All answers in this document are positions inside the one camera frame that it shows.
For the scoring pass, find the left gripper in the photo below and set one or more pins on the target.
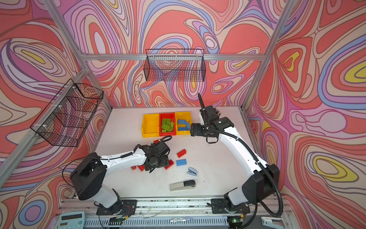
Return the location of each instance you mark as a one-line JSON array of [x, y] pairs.
[[164, 163]]

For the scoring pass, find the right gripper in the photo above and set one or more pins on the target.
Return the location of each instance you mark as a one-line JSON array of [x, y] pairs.
[[198, 132]]

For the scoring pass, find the red lego cluster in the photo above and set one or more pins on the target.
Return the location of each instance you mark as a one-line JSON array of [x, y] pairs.
[[141, 168]]

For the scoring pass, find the green lego cluster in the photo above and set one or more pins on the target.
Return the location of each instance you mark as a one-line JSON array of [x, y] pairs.
[[167, 125]]

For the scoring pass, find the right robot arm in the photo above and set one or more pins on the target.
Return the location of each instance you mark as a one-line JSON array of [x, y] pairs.
[[260, 178]]

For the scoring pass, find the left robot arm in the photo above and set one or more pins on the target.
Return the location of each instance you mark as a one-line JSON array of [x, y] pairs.
[[88, 178]]

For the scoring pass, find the pencil cup holder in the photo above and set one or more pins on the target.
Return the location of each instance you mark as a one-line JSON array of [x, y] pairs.
[[217, 111]]

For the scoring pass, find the right yellow bin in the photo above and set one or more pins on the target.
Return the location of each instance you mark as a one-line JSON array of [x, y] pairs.
[[186, 116]]

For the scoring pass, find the yellow bin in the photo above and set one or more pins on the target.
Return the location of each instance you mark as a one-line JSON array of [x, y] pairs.
[[186, 116], [150, 125]]

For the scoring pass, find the left yellow bin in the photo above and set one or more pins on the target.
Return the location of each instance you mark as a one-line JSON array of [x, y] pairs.
[[150, 125]]

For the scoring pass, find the red middle bin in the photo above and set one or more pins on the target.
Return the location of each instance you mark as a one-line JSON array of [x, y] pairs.
[[170, 116]]

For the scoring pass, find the grey black stapler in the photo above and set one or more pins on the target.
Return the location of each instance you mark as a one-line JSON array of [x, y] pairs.
[[184, 185]]

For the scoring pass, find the white calculator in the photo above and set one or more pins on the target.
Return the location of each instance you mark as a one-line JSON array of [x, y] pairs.
[[71, 220]]

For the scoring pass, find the white device bottom right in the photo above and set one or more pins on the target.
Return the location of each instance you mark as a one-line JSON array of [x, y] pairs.
[[273, 223]]

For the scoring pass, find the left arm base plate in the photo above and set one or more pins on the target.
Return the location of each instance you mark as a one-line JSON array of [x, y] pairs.
[[126, 207]]

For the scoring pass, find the back wire basket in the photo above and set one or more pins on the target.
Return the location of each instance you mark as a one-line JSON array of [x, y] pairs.
[[175, 65]]

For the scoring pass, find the wire basket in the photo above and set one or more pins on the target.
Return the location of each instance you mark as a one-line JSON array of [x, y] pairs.
[[70, 116], [175, 65]]

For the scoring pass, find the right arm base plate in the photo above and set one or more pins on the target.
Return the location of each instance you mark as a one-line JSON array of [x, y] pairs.
[[224, 206]]

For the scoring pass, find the left wire basket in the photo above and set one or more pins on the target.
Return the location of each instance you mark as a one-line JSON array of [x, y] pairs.
[[70, 116]]

